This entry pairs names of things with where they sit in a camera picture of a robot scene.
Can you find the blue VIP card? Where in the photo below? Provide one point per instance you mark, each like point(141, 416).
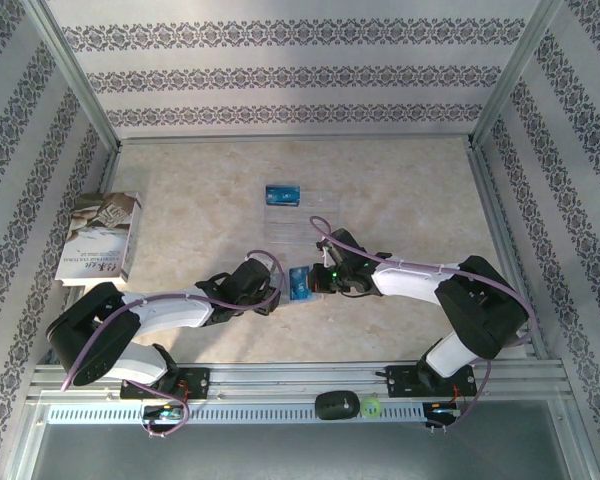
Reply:
point(283, 195)
point(300, 285)

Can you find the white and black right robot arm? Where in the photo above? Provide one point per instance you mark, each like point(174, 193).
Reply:
point(410, 285)

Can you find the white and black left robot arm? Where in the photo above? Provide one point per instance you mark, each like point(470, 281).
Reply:
point(170, 312)

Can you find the clear acrylic card stand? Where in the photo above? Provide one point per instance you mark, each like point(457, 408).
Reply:
point(295, 225)

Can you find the black oval device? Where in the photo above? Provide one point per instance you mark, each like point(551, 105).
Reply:
point(335, 406)

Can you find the grey metal panel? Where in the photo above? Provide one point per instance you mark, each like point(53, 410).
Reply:
point(280, 450)

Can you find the white paperback book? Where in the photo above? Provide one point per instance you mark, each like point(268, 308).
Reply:
point(100, 235)

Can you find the small circuit board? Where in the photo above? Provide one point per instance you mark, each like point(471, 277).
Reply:
point(442, 411)
point(166, 414)

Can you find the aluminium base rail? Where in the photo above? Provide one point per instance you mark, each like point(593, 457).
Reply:
point(290, 372)

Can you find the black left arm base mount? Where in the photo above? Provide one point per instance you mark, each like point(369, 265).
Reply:
point(200, 382)

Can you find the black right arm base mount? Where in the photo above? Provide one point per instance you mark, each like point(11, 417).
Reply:
point(400, 382)

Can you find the aluminium frame crossbar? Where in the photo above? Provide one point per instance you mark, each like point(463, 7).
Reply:
point(295, 140)

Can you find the aluminium side rail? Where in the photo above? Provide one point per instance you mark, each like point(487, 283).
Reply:
point(500, 225)
point(108, 172)

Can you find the aluminium frame post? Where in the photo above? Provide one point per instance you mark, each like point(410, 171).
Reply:
point(75, 70)
point(514, 70)

